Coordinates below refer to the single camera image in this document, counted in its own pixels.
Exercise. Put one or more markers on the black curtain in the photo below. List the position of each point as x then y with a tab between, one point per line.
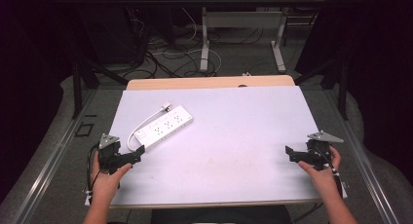
29	71
376	71

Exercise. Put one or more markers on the white table cover sheet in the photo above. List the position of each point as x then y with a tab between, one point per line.
227	146

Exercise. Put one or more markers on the white power plug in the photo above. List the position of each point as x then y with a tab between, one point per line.
166	106

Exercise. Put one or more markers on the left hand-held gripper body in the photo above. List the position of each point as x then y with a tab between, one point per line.
108	154

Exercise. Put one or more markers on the black floor socket frame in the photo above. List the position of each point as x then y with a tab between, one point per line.
84	129

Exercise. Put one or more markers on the black metal stand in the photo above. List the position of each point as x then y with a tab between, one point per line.
342	87
78	87

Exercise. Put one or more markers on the white power strip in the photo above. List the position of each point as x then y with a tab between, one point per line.
165	126

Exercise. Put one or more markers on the person's left hand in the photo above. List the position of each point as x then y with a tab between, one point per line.
108	183

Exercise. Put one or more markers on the wooden table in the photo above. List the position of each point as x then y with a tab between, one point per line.
211	82

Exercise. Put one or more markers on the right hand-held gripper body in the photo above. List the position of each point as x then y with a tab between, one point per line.
318	152

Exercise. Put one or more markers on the person's right hand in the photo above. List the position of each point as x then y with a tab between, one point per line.
319	178

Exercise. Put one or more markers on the aluminium floor rail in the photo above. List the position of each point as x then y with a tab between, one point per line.
363	159
48	165

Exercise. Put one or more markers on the white-legged desk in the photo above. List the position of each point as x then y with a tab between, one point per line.
246	19

